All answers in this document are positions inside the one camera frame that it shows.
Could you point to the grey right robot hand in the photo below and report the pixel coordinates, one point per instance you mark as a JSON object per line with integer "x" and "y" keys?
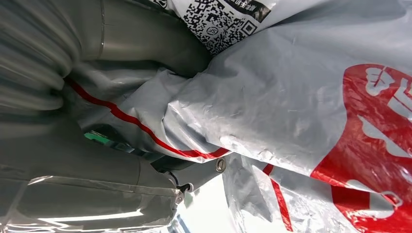
{"x": 80, "y": 193}

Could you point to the green conveyor belt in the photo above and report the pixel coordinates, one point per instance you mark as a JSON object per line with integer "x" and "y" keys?
{"x": 95, "y": 136}

